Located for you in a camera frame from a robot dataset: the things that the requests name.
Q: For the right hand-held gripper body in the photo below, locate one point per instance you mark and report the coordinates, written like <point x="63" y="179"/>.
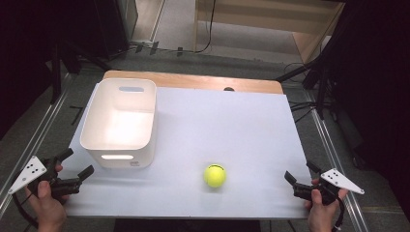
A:
<point x="335" y="180"/>

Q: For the black tripod stand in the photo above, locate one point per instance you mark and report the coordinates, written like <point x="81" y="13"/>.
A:
<point x="319" y="83"/>

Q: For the white plastic bin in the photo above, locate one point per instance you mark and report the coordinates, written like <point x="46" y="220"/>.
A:
<point x="119" y="129"/>

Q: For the person's left hand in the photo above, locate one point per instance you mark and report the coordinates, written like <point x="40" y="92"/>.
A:
<point x="48" y="209"/>

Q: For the person's right hand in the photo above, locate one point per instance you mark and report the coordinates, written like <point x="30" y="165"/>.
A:
<point x="322" y="216"/>

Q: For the light wooden furniture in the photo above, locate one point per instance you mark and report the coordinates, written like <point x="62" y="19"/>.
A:
<point x="257" y="16"/>

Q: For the black curtain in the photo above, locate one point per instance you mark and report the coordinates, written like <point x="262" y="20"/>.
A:
<point x="22" y="48"/>
<point x="377" y="80"/>

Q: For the yellow tennis ball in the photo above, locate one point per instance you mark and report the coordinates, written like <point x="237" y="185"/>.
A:
<point x="215" y="175"/>

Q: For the small dark knob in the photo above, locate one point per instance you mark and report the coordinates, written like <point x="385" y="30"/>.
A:
<point x="228" y="89"/>

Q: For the white table mat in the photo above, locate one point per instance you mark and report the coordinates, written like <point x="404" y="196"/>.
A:
<point x="232" y="135"/>

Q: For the black cabinet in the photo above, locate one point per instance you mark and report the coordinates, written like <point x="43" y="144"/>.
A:
<point x="112" y="25"/>

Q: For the aluminium floor rail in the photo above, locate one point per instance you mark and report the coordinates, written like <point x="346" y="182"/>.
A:
<point x="335" y="161"/>
<point x="35" y="141"/>

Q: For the white power strip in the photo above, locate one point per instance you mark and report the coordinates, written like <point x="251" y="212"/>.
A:
<point x="143" y="42"/>

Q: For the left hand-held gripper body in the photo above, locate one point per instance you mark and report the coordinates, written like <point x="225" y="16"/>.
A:
<point x="30" y="170"/>

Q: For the black metal stand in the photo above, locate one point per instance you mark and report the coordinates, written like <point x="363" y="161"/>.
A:
<point x="57" y="74"/>

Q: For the wooden table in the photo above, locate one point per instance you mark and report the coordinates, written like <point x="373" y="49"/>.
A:
<point x="193" y="81"/>

